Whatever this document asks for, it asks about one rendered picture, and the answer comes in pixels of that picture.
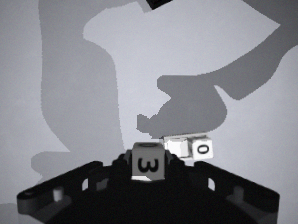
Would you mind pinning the white cube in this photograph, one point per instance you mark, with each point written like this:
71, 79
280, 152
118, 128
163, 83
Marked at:
148, 161
200, 147

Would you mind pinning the white rectangular tray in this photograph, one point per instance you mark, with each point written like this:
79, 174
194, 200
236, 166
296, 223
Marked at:
177, 143

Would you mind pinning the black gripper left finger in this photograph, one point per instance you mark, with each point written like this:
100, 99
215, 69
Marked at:
36, 205

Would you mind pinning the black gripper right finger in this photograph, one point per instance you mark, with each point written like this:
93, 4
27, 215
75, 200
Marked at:
260, 202

